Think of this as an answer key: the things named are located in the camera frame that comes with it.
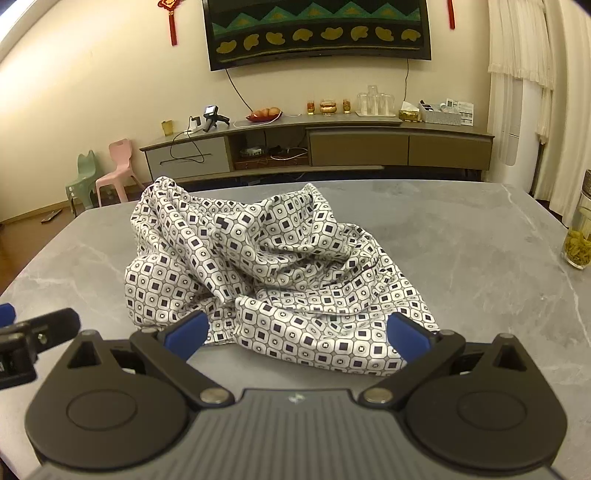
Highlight white storage basket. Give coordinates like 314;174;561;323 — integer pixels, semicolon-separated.
422;99;463;125

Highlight black pistol-grip device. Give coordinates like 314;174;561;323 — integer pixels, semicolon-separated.
202;106;230;133

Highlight pink plastic chair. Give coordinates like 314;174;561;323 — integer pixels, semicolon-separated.
95;138;145;206

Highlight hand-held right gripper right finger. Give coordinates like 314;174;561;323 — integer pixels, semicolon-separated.
361;313;529;409

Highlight green plastic chair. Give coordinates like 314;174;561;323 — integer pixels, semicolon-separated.
65;150;100;216

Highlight cluster of clear glasses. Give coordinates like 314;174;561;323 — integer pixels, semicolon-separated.
357;85;396;116

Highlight black hanging cable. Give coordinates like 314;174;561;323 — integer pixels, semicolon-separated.
167;130;206;165

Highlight white lace curtain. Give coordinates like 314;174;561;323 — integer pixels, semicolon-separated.
487;0;591;222

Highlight glass bottle of green tea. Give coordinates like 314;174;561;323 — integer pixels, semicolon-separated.
560;168;591;271

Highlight long low television cabinet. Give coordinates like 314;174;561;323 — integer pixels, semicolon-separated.
139;113;495;183

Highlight red plate of fruit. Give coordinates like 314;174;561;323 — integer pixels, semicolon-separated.
245;106;283;123

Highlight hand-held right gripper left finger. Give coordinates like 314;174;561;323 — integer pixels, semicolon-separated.
67;311;234;409

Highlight white geometric-print garment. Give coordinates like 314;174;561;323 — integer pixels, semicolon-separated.
124;175;441;377

